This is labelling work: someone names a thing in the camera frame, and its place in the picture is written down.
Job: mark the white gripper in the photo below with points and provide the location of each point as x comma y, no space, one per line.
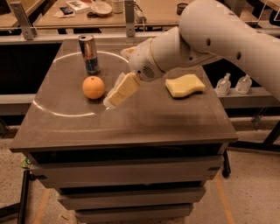
142,61

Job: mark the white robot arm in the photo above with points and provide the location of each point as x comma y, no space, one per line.
206,30

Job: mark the orange fruit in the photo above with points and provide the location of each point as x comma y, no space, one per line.
93,87

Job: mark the silver blue drink can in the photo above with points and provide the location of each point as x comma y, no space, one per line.
89,53

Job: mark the white mug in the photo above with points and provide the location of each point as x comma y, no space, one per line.
117,6

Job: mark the yellow sponge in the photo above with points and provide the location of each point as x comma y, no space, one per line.
184,85

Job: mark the white bowl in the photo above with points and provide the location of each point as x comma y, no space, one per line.
101,8

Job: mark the white booklet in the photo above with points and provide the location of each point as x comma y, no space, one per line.
77,6

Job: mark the black mesh cup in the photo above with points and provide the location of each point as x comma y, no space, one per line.
180,8

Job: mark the black phone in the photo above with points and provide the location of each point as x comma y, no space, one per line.
66,10

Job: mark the grey drawer cabinet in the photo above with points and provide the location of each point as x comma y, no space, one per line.
148,158

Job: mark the clear sanitizer bottle left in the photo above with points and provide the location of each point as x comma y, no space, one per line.
223,85

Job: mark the clear sanitizer bottle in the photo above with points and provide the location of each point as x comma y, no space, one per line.
223,85
243,84

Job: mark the clear sanitizer bottle right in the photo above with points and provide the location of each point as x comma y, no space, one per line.
243,84

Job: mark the grey metal bracket middle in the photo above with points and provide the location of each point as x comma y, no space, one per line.
129,18

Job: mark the grey metal bracket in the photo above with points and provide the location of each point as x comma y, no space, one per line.
129,18
29,32

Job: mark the grey metal bracket left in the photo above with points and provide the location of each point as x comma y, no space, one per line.
29,32

